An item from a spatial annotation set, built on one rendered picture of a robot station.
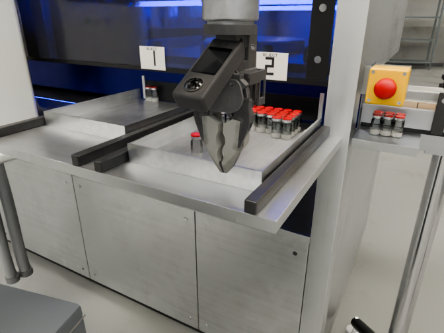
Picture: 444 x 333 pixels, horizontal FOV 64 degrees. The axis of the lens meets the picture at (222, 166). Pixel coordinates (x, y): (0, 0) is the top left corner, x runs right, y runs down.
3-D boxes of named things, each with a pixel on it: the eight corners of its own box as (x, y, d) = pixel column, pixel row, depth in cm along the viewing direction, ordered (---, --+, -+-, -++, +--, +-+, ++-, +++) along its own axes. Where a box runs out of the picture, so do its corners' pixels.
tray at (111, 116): (140, 98, 114) (139, 88, 112) (209, 108, 102) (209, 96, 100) (45, 125, 86) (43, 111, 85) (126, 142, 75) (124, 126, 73)
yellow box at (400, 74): (369, 97, 79) (374, 63, 76) (405, 100, 75) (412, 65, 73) (363, 104, 73) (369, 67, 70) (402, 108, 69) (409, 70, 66)
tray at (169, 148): (219, 118, 92) (219, 104, 91) (319, 133, 81) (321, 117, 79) (129, 161, 65) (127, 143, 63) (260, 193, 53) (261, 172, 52)
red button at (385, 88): (374, 96, 72) (377, 75, 71) (395, 98, 70) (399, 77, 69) (371, 99, 69) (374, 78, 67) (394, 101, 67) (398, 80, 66)
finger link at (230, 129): (255, 166, 57) (258, 110, 53) (238, 179, 52) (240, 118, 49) (238, 162, 58) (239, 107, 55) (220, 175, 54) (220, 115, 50)
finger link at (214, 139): (238, 162, 58) (239, 107, 55) (220, 175, 54) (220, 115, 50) (221, 158, 60) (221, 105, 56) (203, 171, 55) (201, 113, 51)
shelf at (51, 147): (129, 103, 117) (128, 97, 116) (348, 135, 85) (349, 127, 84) (-24, 146, 78) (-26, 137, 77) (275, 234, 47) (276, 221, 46)
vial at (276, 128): (273, 135, 78) (274, 114, 77) (282, 136, 77) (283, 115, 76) (269, 137, 77) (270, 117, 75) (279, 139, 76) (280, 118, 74)
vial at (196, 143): (195, 154, 67) (194, 133, 66) (205, 156, 66) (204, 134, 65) (188, 158, 66) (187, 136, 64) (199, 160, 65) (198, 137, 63)
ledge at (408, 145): (361, 130, 89) (363, 122, 88) (419, 138, 83) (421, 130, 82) (350, 147, 78) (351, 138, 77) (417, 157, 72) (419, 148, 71)
